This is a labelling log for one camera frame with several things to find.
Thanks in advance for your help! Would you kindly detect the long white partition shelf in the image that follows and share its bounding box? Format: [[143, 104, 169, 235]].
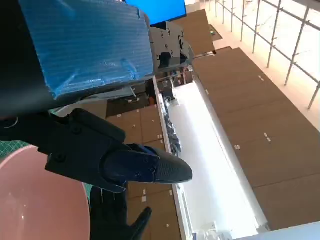
[[152, 74, 271, 240]]

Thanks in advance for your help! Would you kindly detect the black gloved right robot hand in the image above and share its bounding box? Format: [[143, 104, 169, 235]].
[[89, 186, 153, 240]]

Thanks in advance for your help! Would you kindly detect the white pipe scaffold frame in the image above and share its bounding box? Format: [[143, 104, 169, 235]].
[[217, 0, 320, 111]]

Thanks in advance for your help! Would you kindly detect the green cutting mat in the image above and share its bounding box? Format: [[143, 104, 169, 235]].
[[0, 139, 92, 208]]

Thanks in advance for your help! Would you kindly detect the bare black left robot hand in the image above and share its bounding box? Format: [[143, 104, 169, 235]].
[[0, 0, 194, 195]]

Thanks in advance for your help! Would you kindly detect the pink bowl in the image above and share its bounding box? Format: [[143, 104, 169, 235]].
[[0, 145, 91, 240]]

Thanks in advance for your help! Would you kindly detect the blue monitor screen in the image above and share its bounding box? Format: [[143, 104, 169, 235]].
[[124, 0, 187, 26]]

